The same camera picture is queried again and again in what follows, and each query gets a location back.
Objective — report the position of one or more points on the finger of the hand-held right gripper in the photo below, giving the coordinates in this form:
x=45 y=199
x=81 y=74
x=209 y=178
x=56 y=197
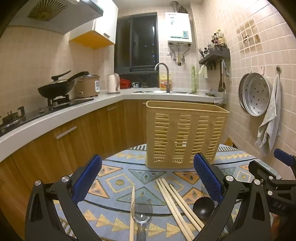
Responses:
x=259 y=169
x=283 y=156

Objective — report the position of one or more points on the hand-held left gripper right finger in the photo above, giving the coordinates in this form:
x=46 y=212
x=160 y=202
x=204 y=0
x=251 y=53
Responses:
x=208 y=178

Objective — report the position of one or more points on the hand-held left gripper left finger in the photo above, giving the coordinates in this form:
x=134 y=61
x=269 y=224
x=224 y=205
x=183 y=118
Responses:
x=89 y=176

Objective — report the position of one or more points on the black spoon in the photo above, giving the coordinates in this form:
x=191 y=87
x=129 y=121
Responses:
x=203 y=209

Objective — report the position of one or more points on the wooden chopstick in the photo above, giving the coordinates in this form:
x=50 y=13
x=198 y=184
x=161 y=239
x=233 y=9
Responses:
x=180 y=204
x=173 y=208
x=186 y=204
x=132 y=213

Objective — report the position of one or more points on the yellow plastic slotted basket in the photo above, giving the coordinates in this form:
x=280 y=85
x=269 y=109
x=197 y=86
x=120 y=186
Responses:
x=185 y=129

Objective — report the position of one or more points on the metal spoon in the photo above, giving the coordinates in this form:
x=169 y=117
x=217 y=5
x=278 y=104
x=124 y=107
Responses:
x=141 y=234

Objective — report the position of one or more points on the blue patterned tablecloth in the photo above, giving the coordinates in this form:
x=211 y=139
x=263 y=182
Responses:
x=120 y=183

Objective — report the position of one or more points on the grey hanging towel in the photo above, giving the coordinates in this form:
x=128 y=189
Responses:
x=270 y=120

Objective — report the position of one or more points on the perforated metal steamer tray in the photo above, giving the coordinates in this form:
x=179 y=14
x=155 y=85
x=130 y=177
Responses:
x=256 y=93

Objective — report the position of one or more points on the round metal tray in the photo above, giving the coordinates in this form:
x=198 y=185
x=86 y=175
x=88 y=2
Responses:
x=241 y=92

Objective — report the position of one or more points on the white countertop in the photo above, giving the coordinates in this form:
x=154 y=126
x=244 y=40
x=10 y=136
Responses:
x=104 y=100

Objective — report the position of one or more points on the black gas stove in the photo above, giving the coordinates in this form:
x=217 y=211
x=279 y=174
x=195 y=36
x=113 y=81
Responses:
x=34 y=113

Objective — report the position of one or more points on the beige rice cooker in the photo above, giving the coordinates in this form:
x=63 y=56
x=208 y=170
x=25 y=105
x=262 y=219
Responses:
x=89 y=87

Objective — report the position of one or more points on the steel sink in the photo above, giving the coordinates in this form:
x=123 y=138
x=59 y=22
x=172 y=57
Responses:
x=180 y=92

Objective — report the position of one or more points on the black wok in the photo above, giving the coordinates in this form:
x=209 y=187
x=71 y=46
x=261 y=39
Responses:
x=55 y=90

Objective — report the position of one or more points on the hanging metal spatula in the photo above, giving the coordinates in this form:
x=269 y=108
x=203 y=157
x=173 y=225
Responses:
x=222 y=81

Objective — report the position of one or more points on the white electric kettle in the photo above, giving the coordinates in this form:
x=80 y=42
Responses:
x=112 y=83

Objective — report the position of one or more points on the small red basket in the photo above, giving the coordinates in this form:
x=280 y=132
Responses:
x=124 y=83

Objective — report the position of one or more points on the tall green patterned bottle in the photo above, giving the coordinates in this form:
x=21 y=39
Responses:
x=193 y=78

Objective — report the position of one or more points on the white patterned cup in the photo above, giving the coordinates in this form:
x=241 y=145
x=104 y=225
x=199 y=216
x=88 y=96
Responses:
x=135 y=85

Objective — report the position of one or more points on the glass wok lid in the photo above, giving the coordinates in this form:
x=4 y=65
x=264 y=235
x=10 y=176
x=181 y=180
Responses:
x=59 y=77

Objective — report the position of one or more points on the white hanging cloth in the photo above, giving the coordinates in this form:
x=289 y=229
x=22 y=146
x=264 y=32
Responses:
x=203 y=71

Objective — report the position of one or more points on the curved metal faucet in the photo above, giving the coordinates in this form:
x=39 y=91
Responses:
x=167 y=78

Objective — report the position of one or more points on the row of seasoning bottles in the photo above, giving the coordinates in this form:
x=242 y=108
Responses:
x=217 y=41

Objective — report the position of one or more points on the dark framed window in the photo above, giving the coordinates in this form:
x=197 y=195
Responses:
x=138 y=41

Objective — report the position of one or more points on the white gas water heater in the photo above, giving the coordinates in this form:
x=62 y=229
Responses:
x=178 y=25

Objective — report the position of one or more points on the metal range hood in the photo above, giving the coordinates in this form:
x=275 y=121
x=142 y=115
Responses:
x=57 y=16

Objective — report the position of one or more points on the metal flue pipe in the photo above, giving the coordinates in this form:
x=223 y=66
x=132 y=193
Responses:
x=174 y=6

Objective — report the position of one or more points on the metal wall hook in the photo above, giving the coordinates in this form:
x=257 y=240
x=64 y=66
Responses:
x=278 y=68

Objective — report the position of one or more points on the white wall hook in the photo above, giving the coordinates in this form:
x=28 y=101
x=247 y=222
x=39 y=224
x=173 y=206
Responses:
x=249 y=69
x=261 y=68

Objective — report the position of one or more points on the dark wall spice rack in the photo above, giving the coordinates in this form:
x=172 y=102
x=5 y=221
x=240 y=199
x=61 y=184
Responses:
x=217 y=54

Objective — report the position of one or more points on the picture wall tiles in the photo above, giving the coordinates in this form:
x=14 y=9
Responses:
x=251 y=37

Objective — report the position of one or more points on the white and yellow wall cabinet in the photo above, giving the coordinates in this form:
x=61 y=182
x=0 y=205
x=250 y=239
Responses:
x=104 y=18

